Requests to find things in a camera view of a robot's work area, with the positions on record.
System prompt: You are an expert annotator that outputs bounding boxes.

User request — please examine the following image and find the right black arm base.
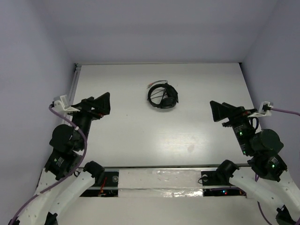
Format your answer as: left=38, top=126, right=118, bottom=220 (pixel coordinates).
left=198, top=171, right=247, bottom=197

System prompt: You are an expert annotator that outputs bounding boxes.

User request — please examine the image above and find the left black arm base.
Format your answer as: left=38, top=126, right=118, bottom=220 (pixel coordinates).
left=80, top=171, right=119, bottom=197

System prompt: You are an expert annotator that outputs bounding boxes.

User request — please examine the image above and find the silver foil covered panel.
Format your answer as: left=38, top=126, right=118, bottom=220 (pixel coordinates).
left=118, top=169, right=203, bottom=198

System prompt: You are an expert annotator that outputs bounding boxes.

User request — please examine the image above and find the black over-ear headphones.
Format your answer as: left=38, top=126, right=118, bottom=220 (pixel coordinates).
left=147, top=82, right=179, bottom=109

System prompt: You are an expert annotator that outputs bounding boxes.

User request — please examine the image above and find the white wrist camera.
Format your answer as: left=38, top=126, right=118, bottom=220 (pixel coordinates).
left=52, top=95, right=80, bottom=114
left=248, top=101, right=273, bottom=118

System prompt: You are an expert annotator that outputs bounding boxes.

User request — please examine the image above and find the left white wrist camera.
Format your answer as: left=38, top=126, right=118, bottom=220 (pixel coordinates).
left=52, top=95, right=80, bottom=114

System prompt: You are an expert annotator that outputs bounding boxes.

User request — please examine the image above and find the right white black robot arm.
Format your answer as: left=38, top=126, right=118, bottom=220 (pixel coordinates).
left=202, top=101, right=300, bottom=225

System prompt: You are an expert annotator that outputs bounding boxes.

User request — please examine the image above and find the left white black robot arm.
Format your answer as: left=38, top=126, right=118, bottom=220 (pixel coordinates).
left=9, top=92, right=111, bottom=225

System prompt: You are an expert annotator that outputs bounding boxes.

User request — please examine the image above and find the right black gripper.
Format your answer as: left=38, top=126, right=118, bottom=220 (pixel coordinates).
left=209, top=99, right=256, bottom=155

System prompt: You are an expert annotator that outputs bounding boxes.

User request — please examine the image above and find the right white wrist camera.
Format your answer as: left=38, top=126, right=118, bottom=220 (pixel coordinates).
left=248, top=101, right=273, bottom=118

